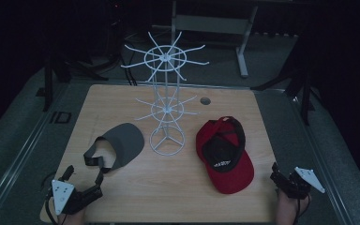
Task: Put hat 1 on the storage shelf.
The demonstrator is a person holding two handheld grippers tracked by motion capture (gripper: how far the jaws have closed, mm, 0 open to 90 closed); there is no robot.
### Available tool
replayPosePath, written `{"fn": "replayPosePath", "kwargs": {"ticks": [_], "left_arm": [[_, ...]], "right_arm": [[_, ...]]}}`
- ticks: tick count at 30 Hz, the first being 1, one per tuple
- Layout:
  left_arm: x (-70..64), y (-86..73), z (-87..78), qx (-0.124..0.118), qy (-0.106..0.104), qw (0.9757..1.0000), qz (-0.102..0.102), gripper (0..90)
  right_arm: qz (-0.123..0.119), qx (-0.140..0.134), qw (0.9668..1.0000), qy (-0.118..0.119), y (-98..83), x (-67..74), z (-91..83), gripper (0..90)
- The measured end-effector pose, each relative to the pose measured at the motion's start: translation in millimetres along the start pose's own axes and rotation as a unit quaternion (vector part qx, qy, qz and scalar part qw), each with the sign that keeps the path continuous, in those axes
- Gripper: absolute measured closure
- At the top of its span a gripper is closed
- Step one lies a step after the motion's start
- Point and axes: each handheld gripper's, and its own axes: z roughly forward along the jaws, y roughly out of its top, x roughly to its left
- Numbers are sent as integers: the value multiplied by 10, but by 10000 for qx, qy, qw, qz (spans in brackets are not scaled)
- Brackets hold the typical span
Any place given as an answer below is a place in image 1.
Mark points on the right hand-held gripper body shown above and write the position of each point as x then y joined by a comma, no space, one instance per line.
300,184

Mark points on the grey round table grommet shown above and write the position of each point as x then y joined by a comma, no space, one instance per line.
205,101

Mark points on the grey sun visor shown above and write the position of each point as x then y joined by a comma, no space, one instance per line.
123,143

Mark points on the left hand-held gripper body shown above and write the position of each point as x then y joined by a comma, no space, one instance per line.
63,195

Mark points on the person's right hand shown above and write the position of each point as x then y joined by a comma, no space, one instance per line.
289,209

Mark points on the grey metal desk frame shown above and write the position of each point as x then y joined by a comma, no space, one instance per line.
215,24

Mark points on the person's left hand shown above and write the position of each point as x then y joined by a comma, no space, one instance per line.
72,218

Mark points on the red baseball cap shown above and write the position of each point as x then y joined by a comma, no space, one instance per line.
225,156

